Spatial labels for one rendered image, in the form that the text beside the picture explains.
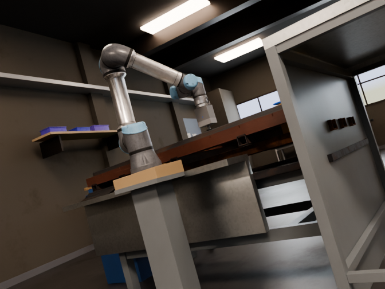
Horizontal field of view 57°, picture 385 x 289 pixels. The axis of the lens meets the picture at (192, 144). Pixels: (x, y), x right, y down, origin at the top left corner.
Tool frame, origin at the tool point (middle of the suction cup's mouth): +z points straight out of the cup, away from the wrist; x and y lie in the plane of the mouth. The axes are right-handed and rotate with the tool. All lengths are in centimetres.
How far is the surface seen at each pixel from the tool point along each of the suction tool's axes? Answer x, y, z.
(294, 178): 3, -39, 33
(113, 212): 12, 79, 28
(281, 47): 43, -64, -15
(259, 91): -809, 299, -161
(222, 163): 29.2, -19.5, 17.6
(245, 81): -805, 332, -204
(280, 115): 9.4, -44.2, 4.2
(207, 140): 9.0, -2.4, 3.8
